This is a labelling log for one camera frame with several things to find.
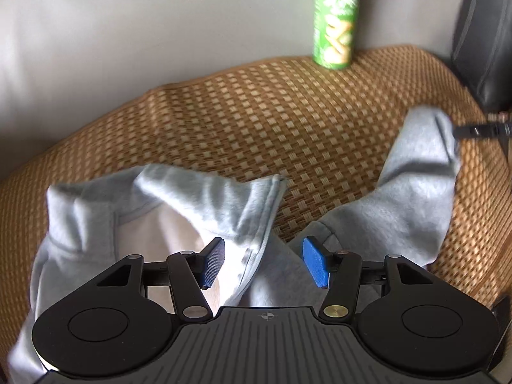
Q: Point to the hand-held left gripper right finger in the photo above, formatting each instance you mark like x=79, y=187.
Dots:
x=316, y=262

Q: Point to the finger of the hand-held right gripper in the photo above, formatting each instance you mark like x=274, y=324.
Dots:
x=476, y=131

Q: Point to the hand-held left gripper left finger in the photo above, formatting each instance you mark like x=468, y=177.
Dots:
x=212, y=262

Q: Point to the grey fleece-lined sweatshirt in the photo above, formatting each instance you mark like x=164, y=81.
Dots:
x=412, y=192

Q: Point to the woven bamboo mat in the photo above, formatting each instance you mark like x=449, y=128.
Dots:
x=260, y=120

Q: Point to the green chips can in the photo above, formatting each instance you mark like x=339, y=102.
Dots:
x=334, y=20

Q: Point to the black and grey leather sofa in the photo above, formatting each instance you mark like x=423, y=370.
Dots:
x=120, y=28

